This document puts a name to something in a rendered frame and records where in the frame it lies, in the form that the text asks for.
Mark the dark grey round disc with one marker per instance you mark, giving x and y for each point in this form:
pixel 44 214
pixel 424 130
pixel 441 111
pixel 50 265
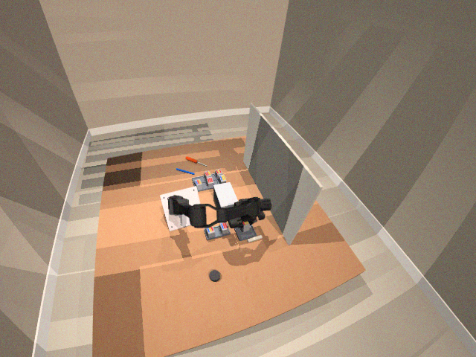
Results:
pixel 214 275

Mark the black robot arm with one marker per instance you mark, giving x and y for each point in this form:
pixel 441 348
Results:
pixel 197 214

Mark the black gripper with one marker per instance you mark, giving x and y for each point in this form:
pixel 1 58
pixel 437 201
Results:
pixel 233 223

